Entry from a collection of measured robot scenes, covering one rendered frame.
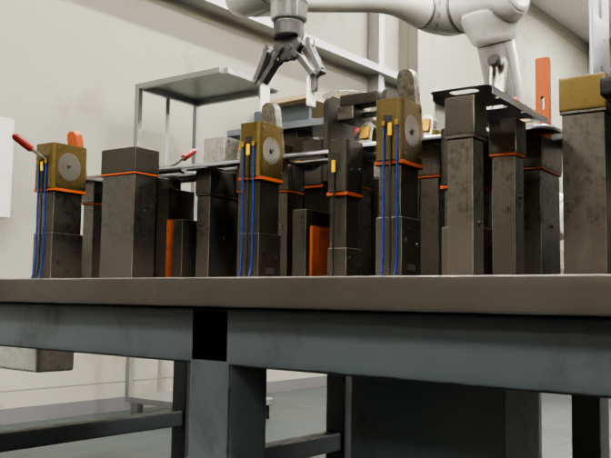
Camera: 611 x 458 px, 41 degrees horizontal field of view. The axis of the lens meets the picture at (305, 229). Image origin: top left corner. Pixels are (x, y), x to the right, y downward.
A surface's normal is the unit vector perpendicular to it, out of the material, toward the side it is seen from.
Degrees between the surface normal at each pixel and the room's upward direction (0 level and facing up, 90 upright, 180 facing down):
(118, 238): 90
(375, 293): 90
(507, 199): 90
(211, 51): 90
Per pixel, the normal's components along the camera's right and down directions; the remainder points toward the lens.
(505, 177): -0.57, -0.08
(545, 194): 0.82, -0.04
